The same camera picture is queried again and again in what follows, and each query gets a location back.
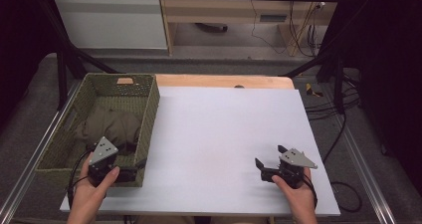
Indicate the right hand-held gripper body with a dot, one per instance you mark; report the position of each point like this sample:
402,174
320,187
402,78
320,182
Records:
293,161

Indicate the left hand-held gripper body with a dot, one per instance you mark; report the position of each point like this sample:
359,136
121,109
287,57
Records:
103,152

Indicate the olive brown cloth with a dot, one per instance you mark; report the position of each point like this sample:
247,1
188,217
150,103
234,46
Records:
112,124

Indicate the green woven basket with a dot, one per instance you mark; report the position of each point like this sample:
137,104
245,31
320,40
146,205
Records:
112,86

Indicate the person's right hand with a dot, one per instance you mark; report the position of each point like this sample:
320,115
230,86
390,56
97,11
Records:
300,197

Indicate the person's left hand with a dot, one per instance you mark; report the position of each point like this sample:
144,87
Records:
88,195

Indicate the white board mat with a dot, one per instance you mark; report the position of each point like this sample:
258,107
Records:
215,134

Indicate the yellow and black tape piece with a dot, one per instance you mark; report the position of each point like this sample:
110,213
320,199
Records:
312,90

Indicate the white cabinet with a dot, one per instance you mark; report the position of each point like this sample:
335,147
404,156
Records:
109,21

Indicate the black curtain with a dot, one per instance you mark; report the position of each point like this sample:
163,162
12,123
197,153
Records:
388,68
20,51

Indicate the dark object under desk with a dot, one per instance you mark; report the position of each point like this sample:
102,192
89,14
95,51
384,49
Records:
212,27

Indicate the light wooden desk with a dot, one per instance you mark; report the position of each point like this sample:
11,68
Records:
225,10

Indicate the aluminium rail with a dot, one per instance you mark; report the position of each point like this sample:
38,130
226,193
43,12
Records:
33,154
365,171

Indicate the black metal frame stand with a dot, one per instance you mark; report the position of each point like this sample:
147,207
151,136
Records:
338,81
61,74

